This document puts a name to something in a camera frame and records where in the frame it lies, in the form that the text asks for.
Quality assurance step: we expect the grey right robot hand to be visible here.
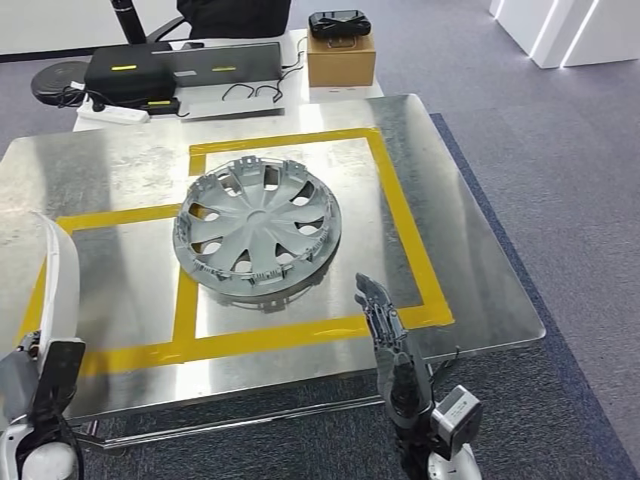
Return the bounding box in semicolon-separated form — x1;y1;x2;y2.
353;272;434;432

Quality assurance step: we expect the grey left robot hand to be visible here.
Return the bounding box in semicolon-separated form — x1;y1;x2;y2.
0;331;42;425

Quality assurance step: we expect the white curved plastic part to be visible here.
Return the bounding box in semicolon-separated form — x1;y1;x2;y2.
30;211;82;359

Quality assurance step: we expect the yellow tape double rectangle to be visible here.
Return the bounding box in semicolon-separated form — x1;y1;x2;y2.
16;127;456;379

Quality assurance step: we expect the grey wheel hubcap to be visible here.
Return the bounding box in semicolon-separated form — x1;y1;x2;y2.
172;154;344;315

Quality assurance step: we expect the white power strip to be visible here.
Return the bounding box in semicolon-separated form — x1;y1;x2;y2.
75;97;151;126

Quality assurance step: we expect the black round disc base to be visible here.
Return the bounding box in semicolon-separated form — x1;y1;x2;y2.
29;60;92;108

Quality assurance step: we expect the brown cardboard box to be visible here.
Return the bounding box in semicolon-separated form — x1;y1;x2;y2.
306;29;377;89

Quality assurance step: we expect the black box with yellow label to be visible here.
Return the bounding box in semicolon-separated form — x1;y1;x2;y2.
83;43;177;107

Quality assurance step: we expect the small black device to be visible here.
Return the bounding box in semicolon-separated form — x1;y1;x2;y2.
140;97;182;119

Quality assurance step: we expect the grey flat laptop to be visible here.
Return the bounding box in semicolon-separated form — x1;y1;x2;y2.
176;95;287;123

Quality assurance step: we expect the black flat device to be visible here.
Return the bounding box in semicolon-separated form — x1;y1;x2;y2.
307;9;373;40

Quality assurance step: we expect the dark grey case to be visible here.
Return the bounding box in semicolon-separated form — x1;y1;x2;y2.
152;41;284;89

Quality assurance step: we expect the black cylinder pole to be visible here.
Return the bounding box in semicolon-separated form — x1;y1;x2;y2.
109;0;149;46

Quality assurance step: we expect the white block with light strip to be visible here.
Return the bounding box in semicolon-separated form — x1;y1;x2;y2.
561;0;640;69
531;0;601;70
490;0;558;60

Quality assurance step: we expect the black office chair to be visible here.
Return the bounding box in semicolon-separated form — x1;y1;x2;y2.
146;0;293;42

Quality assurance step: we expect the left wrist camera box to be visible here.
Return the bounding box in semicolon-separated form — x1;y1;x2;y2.
29;339;87;432

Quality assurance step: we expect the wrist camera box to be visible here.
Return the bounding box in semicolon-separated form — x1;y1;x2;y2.
429;385;485;460
29;339;87;432

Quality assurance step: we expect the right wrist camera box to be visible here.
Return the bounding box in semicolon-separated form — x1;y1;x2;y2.
429;385;485;460

